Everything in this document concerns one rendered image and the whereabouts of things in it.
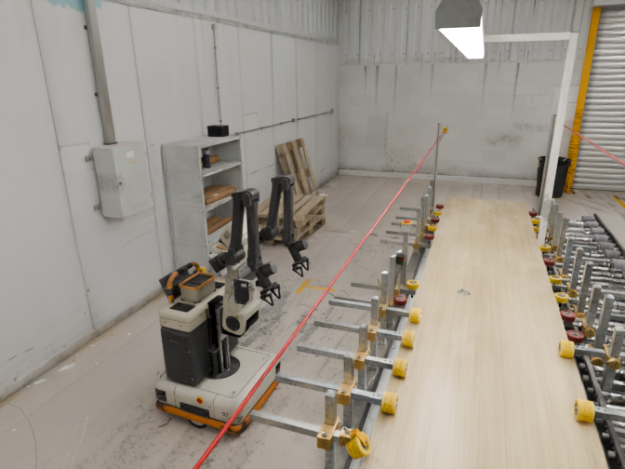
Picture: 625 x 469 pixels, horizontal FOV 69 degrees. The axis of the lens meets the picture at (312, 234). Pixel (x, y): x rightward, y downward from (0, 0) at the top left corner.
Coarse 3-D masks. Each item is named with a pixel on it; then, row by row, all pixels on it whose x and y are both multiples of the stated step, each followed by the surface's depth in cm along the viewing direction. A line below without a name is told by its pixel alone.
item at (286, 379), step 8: (280, 376) 197; (288, 376) 197; (296, 376) 197; (296, 384) 195; (304, 384) 194; (312, 384) 192; (320, 384) 192; (328, 384) 192; (336, 384) 192; (352, 392) 187; (360, 392) 187; (368, 392) 187; (360, 400) 186; (368, 400) 185; (376, 400) 183
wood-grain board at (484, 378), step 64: (448, 256) 342; (512, 256) 341; (448, 320) 253; (512, 320) 252; (448, 384) 200; (512, 384) 200; (576, 384) 199; (384, 448) 166; (448, 448) 166; (512, 448) 166; (576, 448) 166
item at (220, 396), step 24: (240, 360) 325; (264, 360) 325; (168, 384) 301; (216, 384) 300; (240, 384) 299; (264, 384) 312; (168, 408) 305; (192, 408) 296; (216, 408) 287; (240, 432) 288
